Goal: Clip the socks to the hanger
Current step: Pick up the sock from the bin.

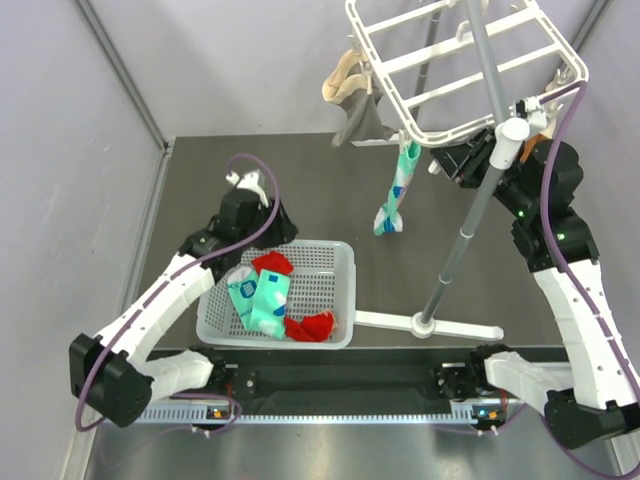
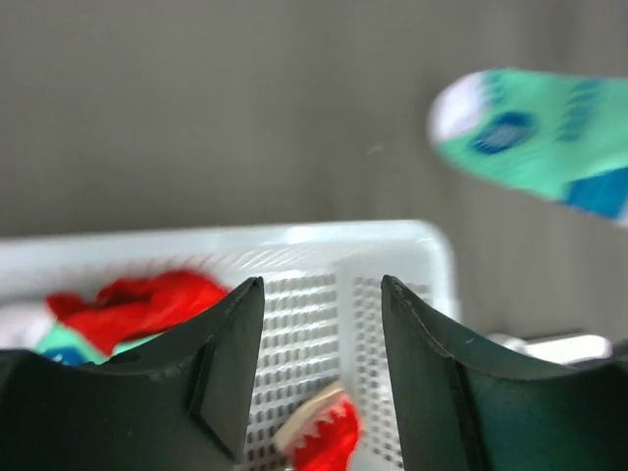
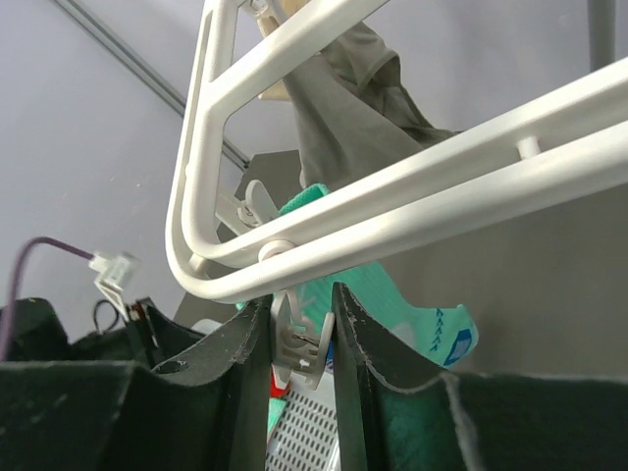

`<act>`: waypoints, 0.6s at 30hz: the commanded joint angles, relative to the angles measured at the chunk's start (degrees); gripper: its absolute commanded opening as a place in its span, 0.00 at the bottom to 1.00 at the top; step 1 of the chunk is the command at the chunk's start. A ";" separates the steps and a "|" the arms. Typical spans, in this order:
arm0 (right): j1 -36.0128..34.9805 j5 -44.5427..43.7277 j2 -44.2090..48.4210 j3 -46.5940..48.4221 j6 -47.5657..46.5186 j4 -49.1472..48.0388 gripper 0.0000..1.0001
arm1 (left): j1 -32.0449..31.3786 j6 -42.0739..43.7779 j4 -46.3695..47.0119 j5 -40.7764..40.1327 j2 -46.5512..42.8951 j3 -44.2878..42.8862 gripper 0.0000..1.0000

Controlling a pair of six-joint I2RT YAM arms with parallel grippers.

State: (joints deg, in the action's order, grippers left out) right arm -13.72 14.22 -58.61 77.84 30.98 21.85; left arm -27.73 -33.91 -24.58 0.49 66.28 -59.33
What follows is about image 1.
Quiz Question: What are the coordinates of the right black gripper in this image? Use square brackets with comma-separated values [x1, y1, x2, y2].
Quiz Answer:
[429, 126, 536, 218]

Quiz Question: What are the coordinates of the mint green patterned sock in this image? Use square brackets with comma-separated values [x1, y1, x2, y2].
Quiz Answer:
[373, 141, 422, 236]

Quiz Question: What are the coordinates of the white clip sock hanger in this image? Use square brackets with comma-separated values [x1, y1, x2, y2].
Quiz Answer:
[344, 1, 589, 147]

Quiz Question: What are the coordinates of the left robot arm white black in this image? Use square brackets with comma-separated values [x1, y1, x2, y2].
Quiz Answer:
[68, 187, 297, 432]

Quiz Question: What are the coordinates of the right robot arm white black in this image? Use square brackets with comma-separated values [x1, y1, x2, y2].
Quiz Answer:
[435, 137, 639, 450]

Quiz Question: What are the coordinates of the red sock back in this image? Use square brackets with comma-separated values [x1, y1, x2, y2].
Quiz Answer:
[251, 251, 294, 276]

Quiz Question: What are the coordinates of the red sock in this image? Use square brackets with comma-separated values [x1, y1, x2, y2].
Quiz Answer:
[251, 251, 294, 276]
[284, 311, 336, 343]

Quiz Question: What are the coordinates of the white plastic laundry basket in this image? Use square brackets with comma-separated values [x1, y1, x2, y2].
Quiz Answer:
[196, 239, 356, 350]

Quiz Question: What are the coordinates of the grey drying rack stand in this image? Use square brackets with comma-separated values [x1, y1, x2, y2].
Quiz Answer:
[352, 0, 531, 340]

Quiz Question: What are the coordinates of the grey beige sock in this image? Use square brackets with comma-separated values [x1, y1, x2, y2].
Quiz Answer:
[328, 69, 395, 148]

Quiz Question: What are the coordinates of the orange brown sock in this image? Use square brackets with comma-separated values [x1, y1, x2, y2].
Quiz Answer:
[518, 125, 555, 163]

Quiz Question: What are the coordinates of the red sock front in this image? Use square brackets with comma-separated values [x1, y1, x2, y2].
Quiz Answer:
[284, 311, 336, 343]

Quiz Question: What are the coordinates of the beige cuffed sock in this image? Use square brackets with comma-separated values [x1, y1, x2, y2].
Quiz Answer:
[322, 49, 373, 105]

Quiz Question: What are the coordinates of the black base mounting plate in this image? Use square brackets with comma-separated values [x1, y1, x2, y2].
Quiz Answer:
[169, 363, 506, 404]

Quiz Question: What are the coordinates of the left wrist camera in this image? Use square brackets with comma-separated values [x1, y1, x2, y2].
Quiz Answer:
[225, 169, 270, 207]

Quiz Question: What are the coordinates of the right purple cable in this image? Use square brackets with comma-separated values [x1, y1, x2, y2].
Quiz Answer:
[539, 79, 640, 479]

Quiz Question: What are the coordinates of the purple cable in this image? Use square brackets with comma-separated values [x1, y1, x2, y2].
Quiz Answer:
[73, 153, 281, 434]
[539, 79, 640, 479]

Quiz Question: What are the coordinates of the grey slotted cable duct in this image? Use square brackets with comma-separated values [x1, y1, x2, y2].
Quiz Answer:
[135, 400, 505, 426]

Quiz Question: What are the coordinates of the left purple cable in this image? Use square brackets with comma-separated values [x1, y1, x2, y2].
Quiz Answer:
[73, 153, 281, 434]

